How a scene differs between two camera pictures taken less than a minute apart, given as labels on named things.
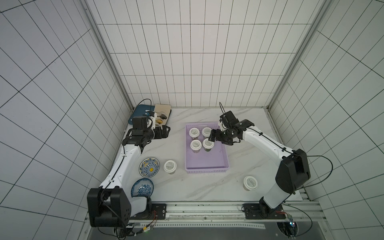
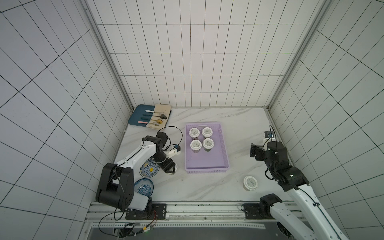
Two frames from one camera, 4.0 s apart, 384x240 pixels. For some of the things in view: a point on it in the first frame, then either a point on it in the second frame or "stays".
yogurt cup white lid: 206,132 stays
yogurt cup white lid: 207,144 stays
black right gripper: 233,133 → 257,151
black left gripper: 165,133 → 166,167
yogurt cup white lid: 194,132 stays
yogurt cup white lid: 195,145 stays
